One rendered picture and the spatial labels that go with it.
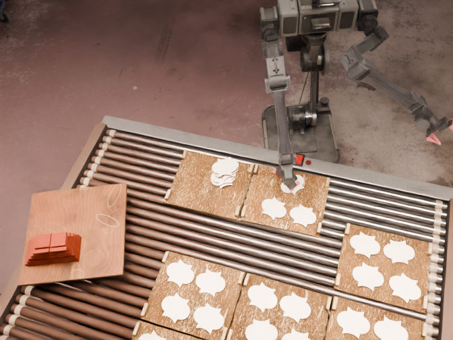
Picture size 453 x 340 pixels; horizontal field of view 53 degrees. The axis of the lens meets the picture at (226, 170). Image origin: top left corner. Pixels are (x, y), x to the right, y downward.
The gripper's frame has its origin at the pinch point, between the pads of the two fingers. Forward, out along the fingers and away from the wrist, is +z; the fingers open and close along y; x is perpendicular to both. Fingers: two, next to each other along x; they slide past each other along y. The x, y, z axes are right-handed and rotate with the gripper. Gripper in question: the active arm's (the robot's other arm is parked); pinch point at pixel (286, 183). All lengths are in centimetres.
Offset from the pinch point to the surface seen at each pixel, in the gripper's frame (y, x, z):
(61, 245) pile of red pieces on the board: -28, -108, -20
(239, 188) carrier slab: -15.7, -18.9, 6.7
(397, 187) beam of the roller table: 34, 48, 9
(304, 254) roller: 33.3, -14.9, 9.0
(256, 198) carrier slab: -5.3, -15.4, 6.8
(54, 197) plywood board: -65, -103, -4
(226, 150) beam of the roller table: -41.7, -9.9, 8.6
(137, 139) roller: -81, -47, 8
